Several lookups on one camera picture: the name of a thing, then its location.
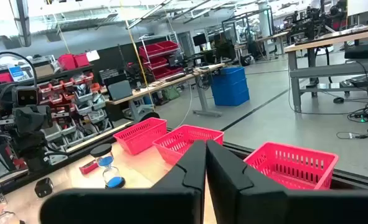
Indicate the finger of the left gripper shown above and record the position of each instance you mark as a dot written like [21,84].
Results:
[42,119]
[23,119]

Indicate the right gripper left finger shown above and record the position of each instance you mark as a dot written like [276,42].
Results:
[171,202]

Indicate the long wooden desk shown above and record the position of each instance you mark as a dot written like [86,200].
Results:
[171,80]

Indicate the black desk monitor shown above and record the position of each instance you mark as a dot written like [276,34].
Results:
[199,39]

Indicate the parts bin shelf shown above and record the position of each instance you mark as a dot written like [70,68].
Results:
[78,102]

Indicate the blue stacked storage totes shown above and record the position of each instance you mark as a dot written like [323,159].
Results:
[230,87]

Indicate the black wall charger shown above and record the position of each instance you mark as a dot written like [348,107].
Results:
[43,187]

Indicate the grey workbench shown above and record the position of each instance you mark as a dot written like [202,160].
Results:
[327,73]

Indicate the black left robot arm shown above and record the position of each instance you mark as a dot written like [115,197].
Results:
[31,146]

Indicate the red plastic basket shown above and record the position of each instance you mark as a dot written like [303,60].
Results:
[291,165]
[183,143]
[140,137]

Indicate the green bag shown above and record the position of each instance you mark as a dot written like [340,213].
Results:
[171,93]

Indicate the red digital thermometer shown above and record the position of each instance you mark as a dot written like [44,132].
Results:
[88,167]

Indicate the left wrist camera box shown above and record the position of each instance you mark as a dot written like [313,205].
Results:
[26,97]

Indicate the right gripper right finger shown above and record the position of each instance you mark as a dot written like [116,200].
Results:
[249,202]

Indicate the red bin rack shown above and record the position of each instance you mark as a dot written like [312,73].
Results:
[158,54]

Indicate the grey laptop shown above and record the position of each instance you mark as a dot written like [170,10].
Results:
[119,90]

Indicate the blue sand hourglass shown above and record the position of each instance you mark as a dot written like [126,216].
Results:
[112,182]

